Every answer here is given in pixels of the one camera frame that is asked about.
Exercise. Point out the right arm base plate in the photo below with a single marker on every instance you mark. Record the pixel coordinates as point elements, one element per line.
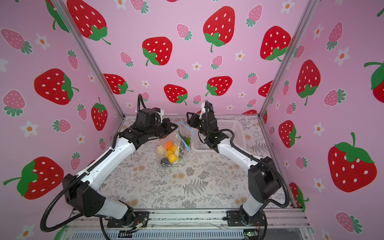
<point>240,218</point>

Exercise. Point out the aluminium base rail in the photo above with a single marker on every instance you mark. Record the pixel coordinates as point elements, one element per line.
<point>195,224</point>

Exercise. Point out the orange tangerine toy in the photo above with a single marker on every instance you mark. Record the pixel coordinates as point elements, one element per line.
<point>169,145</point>

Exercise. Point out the black round toy food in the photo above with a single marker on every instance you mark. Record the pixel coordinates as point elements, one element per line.
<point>165,162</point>

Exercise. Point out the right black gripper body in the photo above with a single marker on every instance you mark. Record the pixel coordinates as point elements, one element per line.
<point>205,134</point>

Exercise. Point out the aluminium frame post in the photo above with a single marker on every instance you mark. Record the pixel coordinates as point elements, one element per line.
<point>78,38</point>
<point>296,38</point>

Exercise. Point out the beige garlic toy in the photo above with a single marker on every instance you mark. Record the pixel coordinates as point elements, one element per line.
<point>161,150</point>

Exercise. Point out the yellow orange toy fruit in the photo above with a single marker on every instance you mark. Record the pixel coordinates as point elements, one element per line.
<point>168,153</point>

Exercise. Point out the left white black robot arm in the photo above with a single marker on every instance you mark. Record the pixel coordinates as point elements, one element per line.
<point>81,191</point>

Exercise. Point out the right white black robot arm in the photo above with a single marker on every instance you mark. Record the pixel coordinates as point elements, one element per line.
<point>266,184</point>

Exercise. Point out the right aluminium frame post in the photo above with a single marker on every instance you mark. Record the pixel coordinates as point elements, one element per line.
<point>296,38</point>

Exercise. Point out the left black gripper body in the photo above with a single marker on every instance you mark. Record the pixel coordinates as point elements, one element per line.
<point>159,130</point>

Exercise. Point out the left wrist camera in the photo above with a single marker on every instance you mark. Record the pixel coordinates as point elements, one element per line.
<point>150,116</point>

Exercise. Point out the yellow lemon toy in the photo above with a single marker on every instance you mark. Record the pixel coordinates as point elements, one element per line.
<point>173,158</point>

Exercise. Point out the left aluminium frame post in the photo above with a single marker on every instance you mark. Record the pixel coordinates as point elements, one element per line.
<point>78,38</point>

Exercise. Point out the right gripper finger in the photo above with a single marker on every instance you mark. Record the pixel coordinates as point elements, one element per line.
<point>193,123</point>
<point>191,116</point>

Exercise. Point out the clear zip top bag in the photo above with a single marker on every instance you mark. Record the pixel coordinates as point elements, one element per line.
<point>183,130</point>

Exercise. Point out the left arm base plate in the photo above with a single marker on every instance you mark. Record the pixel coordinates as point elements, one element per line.
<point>130,220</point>

